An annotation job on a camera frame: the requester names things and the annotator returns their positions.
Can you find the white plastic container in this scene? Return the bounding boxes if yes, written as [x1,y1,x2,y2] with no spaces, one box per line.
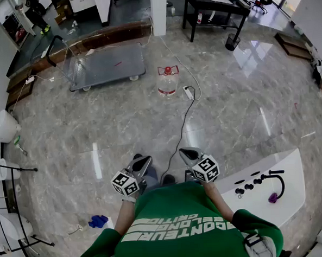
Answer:
[0,157,22,181]

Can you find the thin white cable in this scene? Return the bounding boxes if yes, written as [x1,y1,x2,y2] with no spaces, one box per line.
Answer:
[9,72,76,113]

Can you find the grey shoulder strap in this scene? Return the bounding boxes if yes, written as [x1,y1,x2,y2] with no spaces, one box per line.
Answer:
[243,232,277,257]

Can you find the long white cable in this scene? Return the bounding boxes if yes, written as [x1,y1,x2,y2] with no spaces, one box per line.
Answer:
[138,5,203,104]

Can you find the person's left forearm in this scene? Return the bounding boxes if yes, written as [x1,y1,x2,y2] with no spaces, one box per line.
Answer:
[112,198,140,237]

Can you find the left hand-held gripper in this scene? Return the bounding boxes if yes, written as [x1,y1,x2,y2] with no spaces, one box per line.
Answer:
[109,155,155,198]

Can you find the blue cloth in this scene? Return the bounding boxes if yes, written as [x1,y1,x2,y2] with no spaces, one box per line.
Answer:
[87,214,109,229]

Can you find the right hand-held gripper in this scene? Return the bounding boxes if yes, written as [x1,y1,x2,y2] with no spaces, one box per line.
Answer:
[178,145,222,185]

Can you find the white pillar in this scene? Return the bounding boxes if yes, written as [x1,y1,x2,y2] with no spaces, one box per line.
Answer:
[149,0,171,37]

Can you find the person's right shoe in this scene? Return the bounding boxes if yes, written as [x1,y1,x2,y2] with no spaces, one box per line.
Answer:
[161,173,177,186]

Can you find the black box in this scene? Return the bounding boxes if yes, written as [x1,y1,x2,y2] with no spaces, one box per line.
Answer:
[184,169,201,183]

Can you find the pile of cardboard boxes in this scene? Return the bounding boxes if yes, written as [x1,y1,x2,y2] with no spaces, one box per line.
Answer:
[53,0,73,25]

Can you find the black cable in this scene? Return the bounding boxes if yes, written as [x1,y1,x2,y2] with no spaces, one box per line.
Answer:
[154,86,202,185]

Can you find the white service robot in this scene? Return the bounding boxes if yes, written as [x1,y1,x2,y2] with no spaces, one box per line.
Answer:
[68,0,98,14]

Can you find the metal platform trolley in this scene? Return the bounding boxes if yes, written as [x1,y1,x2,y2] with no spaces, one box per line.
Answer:
[44,30,148,94]

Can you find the green handled brush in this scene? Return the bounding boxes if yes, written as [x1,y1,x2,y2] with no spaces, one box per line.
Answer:
[13,135,29,158]

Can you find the person's green t-shirt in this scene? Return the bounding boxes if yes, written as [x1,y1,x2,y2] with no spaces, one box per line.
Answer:
[71,175,285,257]

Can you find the person's right forearm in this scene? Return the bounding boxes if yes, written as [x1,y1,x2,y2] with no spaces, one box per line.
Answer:
[202,179,235,223]

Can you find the red bottle cap with handle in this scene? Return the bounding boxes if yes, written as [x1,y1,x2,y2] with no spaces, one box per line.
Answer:
[155,65,181,98]

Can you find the white ceramic fixture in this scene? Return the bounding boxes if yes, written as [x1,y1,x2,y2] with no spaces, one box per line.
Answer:
[0,211,36,252]

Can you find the black mesh waste bin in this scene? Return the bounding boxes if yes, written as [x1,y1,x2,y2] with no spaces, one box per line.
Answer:
[224,33,242,52]

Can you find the low wooden steps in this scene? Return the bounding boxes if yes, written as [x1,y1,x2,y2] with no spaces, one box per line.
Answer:
[274,30,314,62]
[4,68,36,108]

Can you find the person's grey jeans leg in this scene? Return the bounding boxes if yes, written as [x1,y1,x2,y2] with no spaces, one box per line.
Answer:
[138,164,161,195]

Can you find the black faucet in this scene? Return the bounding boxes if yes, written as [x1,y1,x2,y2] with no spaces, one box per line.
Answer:
[260,169,287,201]

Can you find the white table with black parts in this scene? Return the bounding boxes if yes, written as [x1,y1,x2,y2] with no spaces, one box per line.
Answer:
[214,147,308,233]

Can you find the black wire rack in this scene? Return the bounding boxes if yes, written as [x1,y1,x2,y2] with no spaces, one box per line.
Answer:
[0,159,56,257]

